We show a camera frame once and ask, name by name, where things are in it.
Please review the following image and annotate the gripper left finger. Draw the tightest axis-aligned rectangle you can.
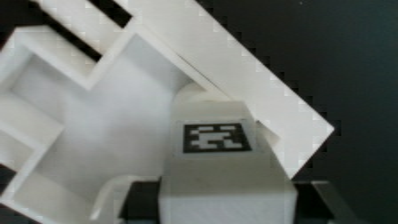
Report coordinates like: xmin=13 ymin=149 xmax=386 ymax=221
xmin=88 ymin=176 xmax=159 ymax=224

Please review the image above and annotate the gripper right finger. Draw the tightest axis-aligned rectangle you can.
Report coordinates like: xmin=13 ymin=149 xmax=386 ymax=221
xmin=292 ymin=181 xmax=362 ymax=224

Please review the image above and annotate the white chair leg block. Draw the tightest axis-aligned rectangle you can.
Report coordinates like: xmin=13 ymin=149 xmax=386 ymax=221
xmin=157 ymin=84 xmax=296 ymax=224

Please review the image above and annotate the white chair seat part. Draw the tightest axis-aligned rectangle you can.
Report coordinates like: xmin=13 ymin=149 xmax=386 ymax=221
xmin=0 ymin=0 xmax=331 ymax=224

